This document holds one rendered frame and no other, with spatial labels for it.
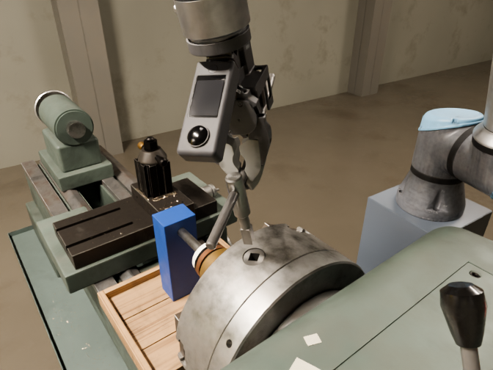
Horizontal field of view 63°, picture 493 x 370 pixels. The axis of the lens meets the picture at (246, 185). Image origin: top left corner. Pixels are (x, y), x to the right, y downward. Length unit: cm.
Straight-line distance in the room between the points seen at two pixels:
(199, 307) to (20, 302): 199
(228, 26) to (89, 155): 123
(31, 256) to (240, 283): 140
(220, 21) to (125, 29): 353
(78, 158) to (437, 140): 120
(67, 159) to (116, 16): 247
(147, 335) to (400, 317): 61
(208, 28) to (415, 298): 39
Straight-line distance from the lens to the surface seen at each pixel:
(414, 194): 98
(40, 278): 176
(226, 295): 58
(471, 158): 87
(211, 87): 45
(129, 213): 120
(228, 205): 48
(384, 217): 101
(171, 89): 420
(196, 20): 43
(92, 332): 149
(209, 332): 59
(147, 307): 103
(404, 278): 56
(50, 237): 126
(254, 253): 60
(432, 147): 93
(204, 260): 79
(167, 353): 93
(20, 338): 235
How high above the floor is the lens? 162
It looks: 30 degrees down
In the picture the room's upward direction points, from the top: straight up
